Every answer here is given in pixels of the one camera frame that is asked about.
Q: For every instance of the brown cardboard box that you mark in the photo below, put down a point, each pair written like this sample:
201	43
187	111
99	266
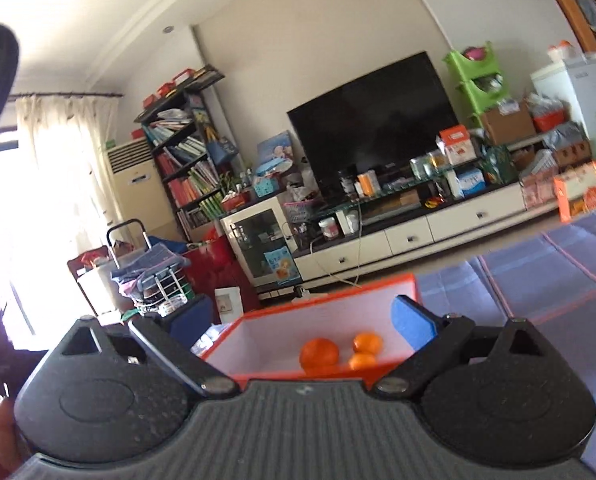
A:
502	129

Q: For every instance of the green stacked storage bins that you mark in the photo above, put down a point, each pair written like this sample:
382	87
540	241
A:
479	79

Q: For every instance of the orange cardboard box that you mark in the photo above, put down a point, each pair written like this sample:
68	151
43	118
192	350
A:
266	344

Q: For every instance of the white floor air conditioner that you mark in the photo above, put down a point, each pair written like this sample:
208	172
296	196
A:
139	191

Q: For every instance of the small glass door cabinet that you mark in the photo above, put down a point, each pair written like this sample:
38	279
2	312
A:
262	241

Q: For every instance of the red gift bag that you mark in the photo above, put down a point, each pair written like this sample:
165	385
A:
214	265

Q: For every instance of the black flat television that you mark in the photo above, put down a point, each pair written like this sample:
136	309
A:
379	121

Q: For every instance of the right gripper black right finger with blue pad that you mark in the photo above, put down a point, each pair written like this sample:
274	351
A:
436	342

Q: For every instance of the black bookshelf with books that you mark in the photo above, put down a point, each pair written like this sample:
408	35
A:
191	156

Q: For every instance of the white tv stand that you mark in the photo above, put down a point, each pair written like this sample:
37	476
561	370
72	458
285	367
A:
444	228

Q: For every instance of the white chest freezer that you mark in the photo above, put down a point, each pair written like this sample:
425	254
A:
572	82

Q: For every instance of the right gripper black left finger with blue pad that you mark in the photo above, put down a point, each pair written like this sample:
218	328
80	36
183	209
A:
168	340

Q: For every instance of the person's left hand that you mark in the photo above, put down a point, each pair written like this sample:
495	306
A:
10	456

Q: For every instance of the tangerine front right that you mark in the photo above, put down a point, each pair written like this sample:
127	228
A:
319	353

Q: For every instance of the white wire cart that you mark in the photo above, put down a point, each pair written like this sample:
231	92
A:
154	281

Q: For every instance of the tangerine centre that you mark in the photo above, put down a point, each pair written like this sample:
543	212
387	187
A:
368	342

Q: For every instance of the tangerine middle row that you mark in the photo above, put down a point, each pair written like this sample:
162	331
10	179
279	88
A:
362	360

